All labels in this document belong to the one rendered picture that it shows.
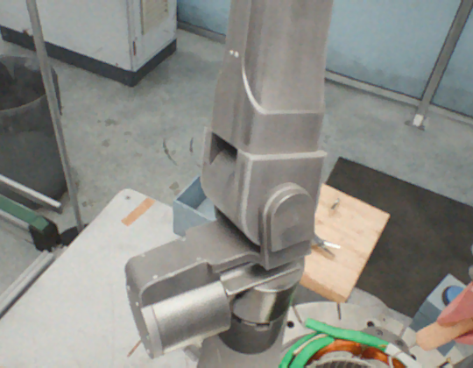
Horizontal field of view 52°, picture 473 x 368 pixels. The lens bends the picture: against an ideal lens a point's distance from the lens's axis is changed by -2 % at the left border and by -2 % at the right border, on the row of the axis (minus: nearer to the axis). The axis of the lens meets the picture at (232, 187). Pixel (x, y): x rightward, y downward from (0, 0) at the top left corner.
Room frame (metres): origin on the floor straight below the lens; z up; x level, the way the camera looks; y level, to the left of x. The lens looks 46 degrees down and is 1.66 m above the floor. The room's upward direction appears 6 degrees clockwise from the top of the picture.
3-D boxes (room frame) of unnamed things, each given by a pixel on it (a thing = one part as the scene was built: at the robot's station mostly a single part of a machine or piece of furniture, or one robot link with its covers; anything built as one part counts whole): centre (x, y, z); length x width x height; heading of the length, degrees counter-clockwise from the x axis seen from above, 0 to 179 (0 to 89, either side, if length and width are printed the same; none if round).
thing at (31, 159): (1.48, 0.89, 0.28); 0.38 x 0.37 x 0.56; 158
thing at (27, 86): (1.48, 0.89, 0.39); 0.39 x 0.39 x 0.35
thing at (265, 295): (0.21, -0.02, 1.34); 0.07 x 0.06 x 0.07; 121
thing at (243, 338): (0.22, -0.03, 1.28); 0.10 x 0.07 x 0.07; 171
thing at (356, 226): (0.51, -0.13, 1.05); 0.20 x 0.19 x 0.02; 63
